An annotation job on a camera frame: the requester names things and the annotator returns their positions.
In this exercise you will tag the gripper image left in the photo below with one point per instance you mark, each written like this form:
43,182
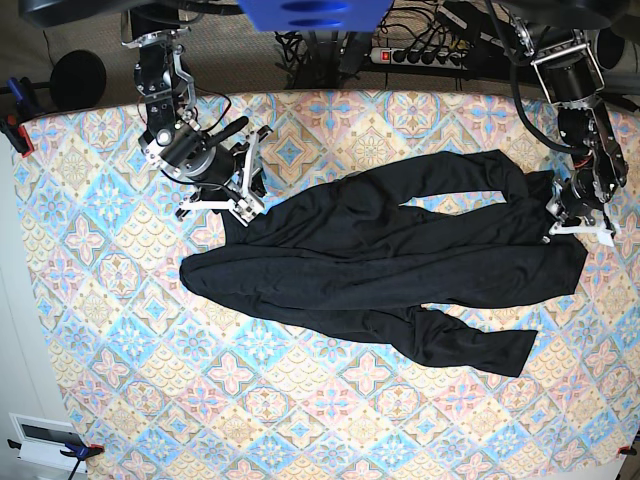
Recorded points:
183,146

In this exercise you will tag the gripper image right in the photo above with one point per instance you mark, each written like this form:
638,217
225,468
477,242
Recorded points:
574,198

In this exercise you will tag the black t-shirt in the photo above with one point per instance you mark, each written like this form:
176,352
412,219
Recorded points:
373,257

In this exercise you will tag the black round speaker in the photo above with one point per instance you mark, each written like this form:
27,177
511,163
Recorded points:
77,81

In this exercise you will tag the white round device upper right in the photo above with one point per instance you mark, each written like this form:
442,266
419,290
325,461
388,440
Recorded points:
609,48

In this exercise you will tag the white power strip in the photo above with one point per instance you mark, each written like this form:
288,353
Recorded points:
428,57

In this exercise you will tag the red black clamp upper left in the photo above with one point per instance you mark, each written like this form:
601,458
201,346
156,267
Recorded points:
12,124

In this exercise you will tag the patterned tablecloth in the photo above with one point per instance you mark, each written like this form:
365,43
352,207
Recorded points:
175,387

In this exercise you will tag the orange clamp lower right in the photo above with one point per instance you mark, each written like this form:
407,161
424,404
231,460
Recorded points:
627,451

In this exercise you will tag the blue clamp lower left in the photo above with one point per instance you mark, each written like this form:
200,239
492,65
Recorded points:
80,452

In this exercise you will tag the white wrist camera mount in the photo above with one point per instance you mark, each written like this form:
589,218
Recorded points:
232,181
605,228

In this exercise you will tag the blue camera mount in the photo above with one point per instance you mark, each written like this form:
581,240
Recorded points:
310,15

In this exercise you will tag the white wall vent box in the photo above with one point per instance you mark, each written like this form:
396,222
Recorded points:
41,441

